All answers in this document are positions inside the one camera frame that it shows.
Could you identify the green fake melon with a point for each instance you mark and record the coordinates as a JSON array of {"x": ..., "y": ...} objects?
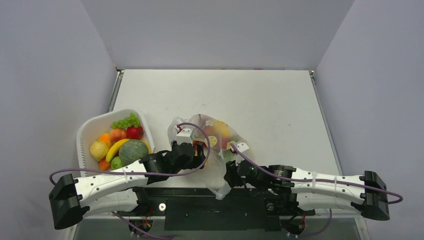
[{"x": 133, "y": 150}]

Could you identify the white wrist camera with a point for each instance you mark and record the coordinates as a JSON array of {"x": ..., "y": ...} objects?
[
  {"x": 184, "y": 136},
  {"x": 241, "y": 147}
]

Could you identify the green fake grapes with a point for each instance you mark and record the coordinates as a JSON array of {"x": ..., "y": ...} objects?
[{"x": 129, "y": 121}]

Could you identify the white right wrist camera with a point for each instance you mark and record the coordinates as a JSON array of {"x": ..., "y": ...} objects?
[{"x": 241, "y": 147}]

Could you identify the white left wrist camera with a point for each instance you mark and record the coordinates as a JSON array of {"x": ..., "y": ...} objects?
[{"x": 184, "y": 136}]

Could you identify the red fake pepper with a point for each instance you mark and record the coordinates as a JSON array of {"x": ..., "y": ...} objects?
[{"x": 103, "y": 165}]

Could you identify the orange fake fruit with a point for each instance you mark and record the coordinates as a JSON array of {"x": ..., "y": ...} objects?
[{"x": 105, "y": 138}]

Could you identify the yellow fake banana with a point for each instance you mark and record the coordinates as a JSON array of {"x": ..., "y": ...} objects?
[{"x": 115, "y": 149}]

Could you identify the yellow fake lemon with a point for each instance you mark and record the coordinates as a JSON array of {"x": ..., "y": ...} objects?
[{"x": 99, "y": 150}]

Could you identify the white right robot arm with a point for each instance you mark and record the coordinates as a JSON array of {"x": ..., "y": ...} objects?
[{"x": 302, "y": 191}]

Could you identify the fake peach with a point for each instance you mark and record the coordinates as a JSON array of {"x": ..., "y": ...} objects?
[{"x": 117, "y": 134}]

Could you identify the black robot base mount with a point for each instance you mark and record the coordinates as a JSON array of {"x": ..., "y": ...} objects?
[{"x": 197, "y": 209}]

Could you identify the red fake apple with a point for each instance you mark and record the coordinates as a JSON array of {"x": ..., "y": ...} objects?
[{"x": 135, "y": 133}]

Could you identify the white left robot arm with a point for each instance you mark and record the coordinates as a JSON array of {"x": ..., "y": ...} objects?
[{"x": 72, "y": 197}]

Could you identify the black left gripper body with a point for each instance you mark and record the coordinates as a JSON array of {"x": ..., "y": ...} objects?
[{"x": 195, "y": 162}]

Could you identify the small green fake fruit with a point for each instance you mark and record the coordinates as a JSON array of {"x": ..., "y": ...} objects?
[{"x": 116, "y": 163}]

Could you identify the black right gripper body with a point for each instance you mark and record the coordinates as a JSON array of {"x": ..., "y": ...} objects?
[{"x": 228, "y": 173}]

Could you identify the white plastic basket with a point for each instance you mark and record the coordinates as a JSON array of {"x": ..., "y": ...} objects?
[{"x": 92, "y": 129}]

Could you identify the clear printed plastic bag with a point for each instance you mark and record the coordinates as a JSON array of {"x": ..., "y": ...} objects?
[{"x": 221, "y": 138}]

